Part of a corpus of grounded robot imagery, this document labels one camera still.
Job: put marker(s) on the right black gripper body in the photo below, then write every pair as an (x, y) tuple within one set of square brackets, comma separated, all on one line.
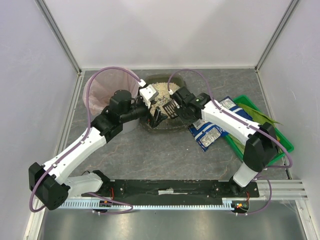
[(176, 104)]

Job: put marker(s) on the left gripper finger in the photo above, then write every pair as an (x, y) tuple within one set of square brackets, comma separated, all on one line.
[(164, 117), (157, 116)]

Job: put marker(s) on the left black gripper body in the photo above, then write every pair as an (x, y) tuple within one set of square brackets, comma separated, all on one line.
[(152, 117)]

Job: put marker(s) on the black litter scoop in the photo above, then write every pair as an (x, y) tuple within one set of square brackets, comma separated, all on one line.
[(170, 109)]

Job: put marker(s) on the grey litter box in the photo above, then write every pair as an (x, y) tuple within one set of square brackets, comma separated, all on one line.
[(169, 125)]

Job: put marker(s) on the grey bin with pink bag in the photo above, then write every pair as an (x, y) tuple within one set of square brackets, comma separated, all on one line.
[(98, 91)]

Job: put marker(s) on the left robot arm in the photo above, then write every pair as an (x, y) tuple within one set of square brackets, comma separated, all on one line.
[(51, 182)]

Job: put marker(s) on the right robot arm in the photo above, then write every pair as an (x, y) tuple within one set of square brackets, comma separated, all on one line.
[(259, 140)]

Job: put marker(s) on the blue Doritos chip bag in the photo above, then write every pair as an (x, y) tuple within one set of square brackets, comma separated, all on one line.
[(206, 133)]

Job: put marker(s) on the green vegetable tray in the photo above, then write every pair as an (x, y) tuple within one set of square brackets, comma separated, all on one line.
[(237, 147)]

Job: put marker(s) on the green leafy vegetable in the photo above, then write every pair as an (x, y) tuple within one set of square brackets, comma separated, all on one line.
[(257, 116)]

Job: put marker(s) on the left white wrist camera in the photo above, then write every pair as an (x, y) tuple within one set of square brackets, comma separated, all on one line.
[(148, 93)]

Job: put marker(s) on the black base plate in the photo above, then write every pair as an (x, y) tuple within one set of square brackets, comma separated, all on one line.
[(174, 192)]

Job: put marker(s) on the grey slotted cable duct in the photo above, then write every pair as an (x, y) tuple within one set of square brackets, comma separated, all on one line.
[(99, 204)]

